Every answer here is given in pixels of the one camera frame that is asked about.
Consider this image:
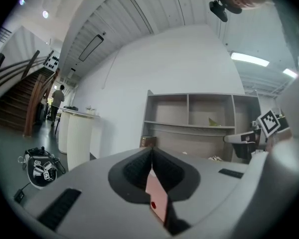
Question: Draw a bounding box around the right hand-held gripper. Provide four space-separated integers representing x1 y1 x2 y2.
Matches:
223 110 282 164

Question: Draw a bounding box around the square ceiling light panel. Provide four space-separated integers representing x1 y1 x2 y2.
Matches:
282 68 299 79

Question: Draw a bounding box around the black power cable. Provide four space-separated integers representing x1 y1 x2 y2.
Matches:
20 180 33 193

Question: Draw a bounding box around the long ceiling tube light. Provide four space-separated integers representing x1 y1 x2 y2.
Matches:
230 51 270 68

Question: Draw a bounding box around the white ribbed bar table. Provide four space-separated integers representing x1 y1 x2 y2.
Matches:
57 107 103 172

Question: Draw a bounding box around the black power adapter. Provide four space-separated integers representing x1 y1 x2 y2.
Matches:
13 189 26 204

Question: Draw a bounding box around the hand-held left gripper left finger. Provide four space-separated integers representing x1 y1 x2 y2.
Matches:
27 146 171 239

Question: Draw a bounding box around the green plant leaf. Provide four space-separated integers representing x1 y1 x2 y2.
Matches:
207 117 222 127

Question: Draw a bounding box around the black hanging frame lamp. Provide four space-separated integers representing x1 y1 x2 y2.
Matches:
78 33 105 63

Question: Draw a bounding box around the black and white bag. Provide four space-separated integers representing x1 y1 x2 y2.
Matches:
23 146 66 190

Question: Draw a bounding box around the black head-worn camera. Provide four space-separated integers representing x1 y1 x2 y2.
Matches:
208 0 242 23

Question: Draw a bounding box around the white board with black dots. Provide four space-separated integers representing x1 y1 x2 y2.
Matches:
43 50 61 72

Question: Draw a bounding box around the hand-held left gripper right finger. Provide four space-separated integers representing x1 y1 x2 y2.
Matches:
152 146 251 236

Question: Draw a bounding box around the dark wooden staircase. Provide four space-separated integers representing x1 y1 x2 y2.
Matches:
0 50 61 137

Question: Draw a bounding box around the wooden cubby shelf unit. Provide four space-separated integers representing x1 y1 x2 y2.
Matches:
141 89 262 164

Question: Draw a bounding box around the pink card sheet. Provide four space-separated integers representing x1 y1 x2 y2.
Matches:
145 168 169 228

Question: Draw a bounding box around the grey wooden desk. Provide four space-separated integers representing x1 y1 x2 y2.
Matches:
89 145 250 165

